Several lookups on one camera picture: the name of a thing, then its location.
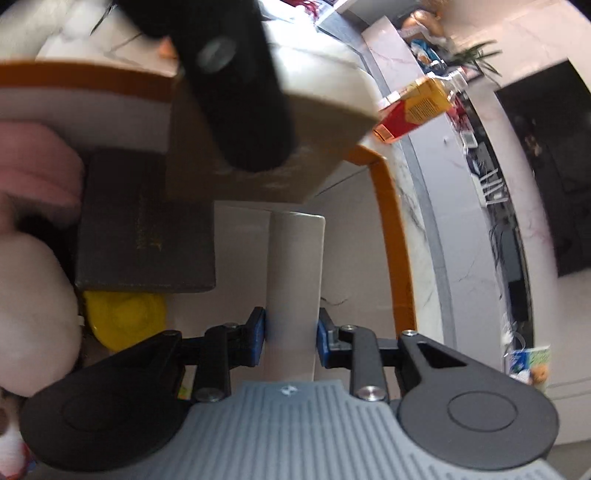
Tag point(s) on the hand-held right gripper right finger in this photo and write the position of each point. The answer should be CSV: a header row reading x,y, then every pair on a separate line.
x,y
323,341

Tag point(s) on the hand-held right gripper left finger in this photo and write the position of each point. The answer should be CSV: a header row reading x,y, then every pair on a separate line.
x,y
257,337

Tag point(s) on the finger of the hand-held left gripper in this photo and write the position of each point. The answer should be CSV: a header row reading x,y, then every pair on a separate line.
x,y
240,92

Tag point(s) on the small cardboard box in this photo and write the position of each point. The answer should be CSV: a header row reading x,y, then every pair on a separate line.
x,y
323,129

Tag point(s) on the white orange-rimmed storage box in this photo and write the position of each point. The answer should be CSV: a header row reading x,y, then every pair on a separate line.
x,y
360,258

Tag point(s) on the brown plush bear toy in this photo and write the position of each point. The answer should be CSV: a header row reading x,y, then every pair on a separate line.
x,y
5,443

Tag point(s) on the yellow round lid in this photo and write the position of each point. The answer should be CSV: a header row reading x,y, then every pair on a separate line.
x,y
124,318

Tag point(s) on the dark brown book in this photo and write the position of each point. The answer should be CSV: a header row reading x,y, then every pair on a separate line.
x,y
138,221

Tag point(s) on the orange red drink carton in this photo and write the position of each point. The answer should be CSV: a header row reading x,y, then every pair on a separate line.
x,y
415,108

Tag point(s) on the colourful packet on floor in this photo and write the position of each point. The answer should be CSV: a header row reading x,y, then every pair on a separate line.
x,y
521,360

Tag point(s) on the pink cloth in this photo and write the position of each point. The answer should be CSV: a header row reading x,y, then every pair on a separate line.
x,y
37,170

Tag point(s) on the teddy bear in white shirt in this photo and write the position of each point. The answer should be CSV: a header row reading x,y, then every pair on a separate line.
x,y
540,376

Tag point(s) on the white router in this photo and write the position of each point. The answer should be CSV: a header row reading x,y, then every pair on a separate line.
x,y
491,187

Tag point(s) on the dark-leaved potted plant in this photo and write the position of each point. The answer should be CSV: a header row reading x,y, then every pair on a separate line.
x,y
475,57

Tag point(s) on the black wall television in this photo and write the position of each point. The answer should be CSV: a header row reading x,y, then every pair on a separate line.
x,y
554,175

